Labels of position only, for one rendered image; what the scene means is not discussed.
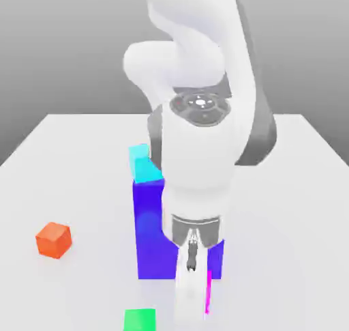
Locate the small green cube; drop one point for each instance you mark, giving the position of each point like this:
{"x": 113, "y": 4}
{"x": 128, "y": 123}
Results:
{"x": 139, "y": 320}

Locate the small cyan cube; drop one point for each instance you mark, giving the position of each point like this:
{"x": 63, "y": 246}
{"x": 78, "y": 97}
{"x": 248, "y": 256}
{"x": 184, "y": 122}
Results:
{"x": 143, "y": 170}

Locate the large blue box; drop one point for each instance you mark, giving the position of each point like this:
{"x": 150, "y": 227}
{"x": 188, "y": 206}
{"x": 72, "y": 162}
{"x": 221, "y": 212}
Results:
{"x": 148, "y": 227}

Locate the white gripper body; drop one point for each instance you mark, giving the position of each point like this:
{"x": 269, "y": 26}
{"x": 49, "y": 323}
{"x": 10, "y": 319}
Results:
{"x": 190, "y": 292}

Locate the small magenta cube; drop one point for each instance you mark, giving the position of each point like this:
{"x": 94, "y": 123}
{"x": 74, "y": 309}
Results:
{"x": 208, "y": 290}

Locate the small orange cube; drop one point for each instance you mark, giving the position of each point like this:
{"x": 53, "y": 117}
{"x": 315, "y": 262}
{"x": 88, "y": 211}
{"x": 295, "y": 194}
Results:
{"x": 53, "y": 241}

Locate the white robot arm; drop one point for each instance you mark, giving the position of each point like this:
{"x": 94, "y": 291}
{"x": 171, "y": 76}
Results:
{"x": 196, "y": 156}

